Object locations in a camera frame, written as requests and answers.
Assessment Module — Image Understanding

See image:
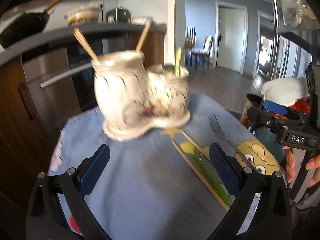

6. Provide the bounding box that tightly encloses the stainless steel oven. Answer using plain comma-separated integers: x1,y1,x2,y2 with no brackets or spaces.
23,42,97,131

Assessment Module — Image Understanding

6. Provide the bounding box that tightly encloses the white floral ceramic utensil holder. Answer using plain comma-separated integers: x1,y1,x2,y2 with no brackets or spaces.
91,50,191,141

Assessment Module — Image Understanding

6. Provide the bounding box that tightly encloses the dark green kitchen appliance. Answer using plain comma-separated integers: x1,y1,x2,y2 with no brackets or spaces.
106,7,131,23

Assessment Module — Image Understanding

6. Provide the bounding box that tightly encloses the silver fork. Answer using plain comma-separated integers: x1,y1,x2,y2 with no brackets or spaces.
208,115,251,166

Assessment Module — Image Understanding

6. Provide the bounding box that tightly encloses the clear plastic bag on shelf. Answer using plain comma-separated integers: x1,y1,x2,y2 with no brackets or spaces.
281,0,316,27

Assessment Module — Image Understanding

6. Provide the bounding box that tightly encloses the blue cartoon table cloth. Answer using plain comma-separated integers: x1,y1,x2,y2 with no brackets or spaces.
47,92,288,240

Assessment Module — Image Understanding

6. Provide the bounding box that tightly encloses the gold fork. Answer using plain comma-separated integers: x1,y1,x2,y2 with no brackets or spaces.
184,27,196,50

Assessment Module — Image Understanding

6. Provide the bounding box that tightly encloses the orange mesh bag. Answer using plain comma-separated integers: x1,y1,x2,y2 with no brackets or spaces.
291,98,310,114

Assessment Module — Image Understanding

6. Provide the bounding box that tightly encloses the black wok wooden handle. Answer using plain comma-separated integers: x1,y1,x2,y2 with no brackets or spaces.
1,0,62,49

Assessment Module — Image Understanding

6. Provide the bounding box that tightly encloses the green handled yellow spoon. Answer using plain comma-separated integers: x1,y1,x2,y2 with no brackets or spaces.
180,141,232,206

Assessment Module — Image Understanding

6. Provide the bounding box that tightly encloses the white bowl on counter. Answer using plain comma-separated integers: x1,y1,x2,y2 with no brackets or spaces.
131,16,153,25

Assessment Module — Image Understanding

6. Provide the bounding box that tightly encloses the white ceramic casserole pot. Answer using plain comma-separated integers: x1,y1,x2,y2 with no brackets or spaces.
65,6,101,26

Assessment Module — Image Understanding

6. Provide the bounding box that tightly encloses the yellow handled plastic spoon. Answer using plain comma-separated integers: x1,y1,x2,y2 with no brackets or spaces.
174,47,182,77

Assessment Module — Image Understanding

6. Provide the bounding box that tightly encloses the person right hand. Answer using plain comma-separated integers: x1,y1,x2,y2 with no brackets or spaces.
283,146,320,189

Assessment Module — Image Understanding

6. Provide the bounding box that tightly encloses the wooden chair with cloth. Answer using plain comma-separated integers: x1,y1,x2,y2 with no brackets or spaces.
190,35,214,70

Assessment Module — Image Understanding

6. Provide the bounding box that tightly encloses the wooden lower cabinet door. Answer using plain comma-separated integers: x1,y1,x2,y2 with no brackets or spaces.
127,31,165,68

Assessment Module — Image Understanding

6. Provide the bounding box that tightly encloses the wooden chopstick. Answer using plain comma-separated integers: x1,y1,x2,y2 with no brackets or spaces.
135,21,152,53
181,130,209,160
170,140,229,211
73,28,99,63

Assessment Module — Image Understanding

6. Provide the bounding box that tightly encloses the white interior door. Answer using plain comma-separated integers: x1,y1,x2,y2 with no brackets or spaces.
217,7,245,72

